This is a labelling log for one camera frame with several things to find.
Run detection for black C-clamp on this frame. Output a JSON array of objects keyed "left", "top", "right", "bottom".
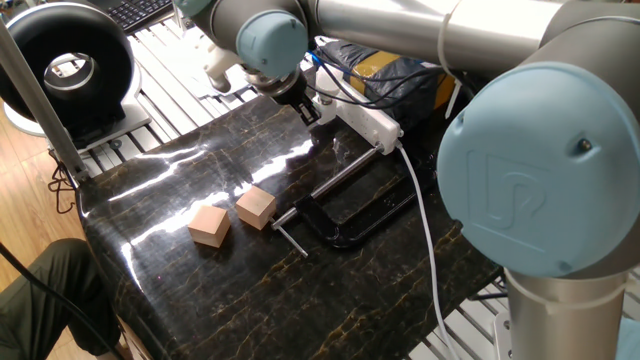
[{"left": 270, "top": 142, "right": 441, "bottom": 259}]

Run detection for black plastic wrapped package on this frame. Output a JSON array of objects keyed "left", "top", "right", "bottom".
[{"left": 317, "top": 39, "right": 459, "bottom": 131}]

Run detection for tangled dark cable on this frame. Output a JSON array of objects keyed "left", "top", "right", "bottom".
[{"left": 47, "top": 149, "right": 77, "bottom": 215}]

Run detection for white paper sheets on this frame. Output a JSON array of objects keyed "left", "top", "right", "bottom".
[{"left": 144, "top": 19, "right": 261, "bottom": 99}]

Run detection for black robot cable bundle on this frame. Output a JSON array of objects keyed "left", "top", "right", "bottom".
[{"left": 304, "top": 49, "right": 446, "bottom": 111}]

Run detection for white power strip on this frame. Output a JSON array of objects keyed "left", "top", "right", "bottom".
[{"left": 334, "top": 97, "right": 405, "bottom": 156}]

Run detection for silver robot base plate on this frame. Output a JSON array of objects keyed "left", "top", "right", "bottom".
[{"left": 492, "top": 312, "right": 512, "bottom": 360}]

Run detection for thin black cable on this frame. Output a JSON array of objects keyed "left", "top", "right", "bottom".
[{"left": 0, "top": 242, "right": 126, "bottom": 360}]

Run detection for black round duct fan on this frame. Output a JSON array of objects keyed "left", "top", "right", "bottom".
[{"left": 0, "top": 2, "right": 154, "bottom": 154}]

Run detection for wooden cube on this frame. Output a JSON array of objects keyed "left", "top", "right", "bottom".
[
  {"left": 234, "top": 185, "right": 279, "bottom": 231},
  {"left": 187, "top": 204, "right": 232, "bottom": 249}
]

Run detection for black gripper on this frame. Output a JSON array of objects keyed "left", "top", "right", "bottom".
[{"left": 272, "top": 74, "right": 322, "bottom": 126}]

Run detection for black keyboard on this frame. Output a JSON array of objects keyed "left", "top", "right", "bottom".
[{"left": 97, "top": 0, "right": 174, "bottom": 35}]

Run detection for dark trousered person leg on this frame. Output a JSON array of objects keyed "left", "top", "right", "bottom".
[{"left": 0, "top": 238, "right": 121, "bottom": 360}]

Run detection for aluminium frame post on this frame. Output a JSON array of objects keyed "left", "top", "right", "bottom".
[
  {"left": 172, "top": 9, "right": 196, "bottom": 31},
  {"left": 0, "top": 19, "right": 91, "bottom": 184}
]

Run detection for white power strip cable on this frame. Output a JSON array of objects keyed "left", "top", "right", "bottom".
[{"left": 394, "top": 142, "right": 464, "bottom": 360}]

